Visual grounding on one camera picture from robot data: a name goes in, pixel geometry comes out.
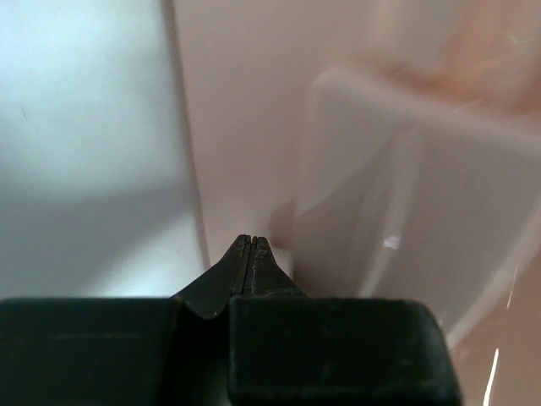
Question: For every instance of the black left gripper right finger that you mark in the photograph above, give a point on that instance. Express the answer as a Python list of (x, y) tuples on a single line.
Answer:
[(263, 277)]

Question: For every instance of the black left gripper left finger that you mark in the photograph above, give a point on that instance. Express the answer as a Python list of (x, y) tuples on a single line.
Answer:
[(208, 295)]

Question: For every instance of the pink plastic toolbox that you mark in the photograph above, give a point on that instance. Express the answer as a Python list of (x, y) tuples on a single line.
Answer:
[(390, 149)]

